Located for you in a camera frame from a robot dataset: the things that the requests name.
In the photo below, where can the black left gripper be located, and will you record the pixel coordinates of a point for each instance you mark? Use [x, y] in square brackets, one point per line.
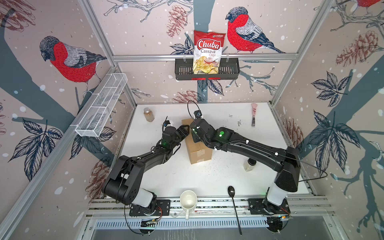
[182, 132]

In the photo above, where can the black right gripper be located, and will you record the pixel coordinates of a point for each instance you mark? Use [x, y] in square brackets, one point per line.
[195, 126]

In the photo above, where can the brown cardboard express box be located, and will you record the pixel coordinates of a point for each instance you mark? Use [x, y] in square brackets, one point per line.
[197, 152]

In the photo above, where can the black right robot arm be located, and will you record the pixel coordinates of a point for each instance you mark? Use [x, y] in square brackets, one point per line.
[284, 162]

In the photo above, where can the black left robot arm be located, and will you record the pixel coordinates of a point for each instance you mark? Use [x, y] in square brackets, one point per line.
[123, 183]

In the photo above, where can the brown spice jar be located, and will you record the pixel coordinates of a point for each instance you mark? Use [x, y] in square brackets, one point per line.
[149, 116]

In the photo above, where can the black lid glass jar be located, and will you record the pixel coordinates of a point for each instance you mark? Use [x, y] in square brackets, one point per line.
[249, 164]

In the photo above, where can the black long spoon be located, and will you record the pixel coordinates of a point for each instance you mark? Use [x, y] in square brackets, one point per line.
[231, 192]

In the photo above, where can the cream ceramic mug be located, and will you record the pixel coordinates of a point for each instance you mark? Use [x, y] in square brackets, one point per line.
[188, 202]

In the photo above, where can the Chuba cassava chips bag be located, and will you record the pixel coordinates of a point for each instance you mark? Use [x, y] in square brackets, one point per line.
[207, 52]

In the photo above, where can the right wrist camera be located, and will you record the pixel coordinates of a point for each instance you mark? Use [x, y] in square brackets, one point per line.
[197, 114]

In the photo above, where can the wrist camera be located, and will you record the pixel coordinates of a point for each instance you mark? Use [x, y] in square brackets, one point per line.
[197, 114]
[167, 123]

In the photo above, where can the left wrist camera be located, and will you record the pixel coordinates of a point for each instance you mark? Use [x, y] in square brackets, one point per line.
[167, 123]

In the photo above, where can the black wire wall basket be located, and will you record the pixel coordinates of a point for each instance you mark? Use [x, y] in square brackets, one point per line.
[229, 69]

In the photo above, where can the aluminium front rail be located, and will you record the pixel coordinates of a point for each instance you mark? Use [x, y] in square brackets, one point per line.
[300, 206]

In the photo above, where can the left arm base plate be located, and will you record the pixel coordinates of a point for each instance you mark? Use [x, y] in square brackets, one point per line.
[156, 208]

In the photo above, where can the white wire mesh shelf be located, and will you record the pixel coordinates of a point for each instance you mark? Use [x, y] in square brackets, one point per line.
[98, 113]

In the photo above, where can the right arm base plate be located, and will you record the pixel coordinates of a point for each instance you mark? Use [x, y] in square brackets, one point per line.
[263, 207]

